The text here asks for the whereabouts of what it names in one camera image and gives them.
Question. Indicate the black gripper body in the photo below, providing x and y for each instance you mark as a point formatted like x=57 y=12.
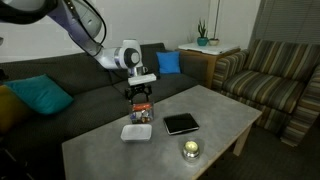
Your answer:
x=138 y=89

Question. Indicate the orange snack packet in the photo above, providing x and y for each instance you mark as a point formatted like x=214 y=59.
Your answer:
x=141 y=107

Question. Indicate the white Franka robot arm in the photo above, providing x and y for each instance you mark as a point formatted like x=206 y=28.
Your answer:
x=83 y=26

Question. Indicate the clear plastic storage container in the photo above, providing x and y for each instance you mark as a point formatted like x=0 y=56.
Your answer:
x=141 y=116

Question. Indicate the white container lid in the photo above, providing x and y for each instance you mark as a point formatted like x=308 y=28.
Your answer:
x=136 y=132

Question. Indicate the dark grey sofa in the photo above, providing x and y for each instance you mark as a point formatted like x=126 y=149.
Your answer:
x=93 y=106

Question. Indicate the blue cushion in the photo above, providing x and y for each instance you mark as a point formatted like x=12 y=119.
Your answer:
x=168 y=62

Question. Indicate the silver candle tin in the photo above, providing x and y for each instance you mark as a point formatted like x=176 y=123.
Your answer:
x=191 y=150

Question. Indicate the wooden side table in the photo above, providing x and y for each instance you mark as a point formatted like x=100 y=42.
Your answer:
x=210 y=66

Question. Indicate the teal plant pot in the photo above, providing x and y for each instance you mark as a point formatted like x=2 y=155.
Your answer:
x=202 y=41

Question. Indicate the small white pot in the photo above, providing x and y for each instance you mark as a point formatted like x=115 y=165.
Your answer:
x=213 y=42

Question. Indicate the green succulent plant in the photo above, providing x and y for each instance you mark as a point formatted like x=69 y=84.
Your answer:
x=202 y=30

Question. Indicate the teal cushion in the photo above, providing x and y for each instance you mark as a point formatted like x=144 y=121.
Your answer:
x=40 y=95

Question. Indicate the wooden table leg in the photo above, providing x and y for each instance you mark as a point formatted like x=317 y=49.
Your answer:
x=242 y=141

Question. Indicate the tall thin plant stem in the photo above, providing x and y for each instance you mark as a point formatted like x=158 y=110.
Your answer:
x=217 y=20

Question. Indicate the yellow cushion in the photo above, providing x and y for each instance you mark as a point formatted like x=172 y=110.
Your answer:
x=11 y=110

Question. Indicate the striped armchair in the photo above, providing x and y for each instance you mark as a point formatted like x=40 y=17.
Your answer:
x=266 y=83

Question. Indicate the window blinds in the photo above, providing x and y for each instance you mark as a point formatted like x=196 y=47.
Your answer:
x=286 y=20

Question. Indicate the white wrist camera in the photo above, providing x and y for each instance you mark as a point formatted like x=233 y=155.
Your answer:
x=141 y=79

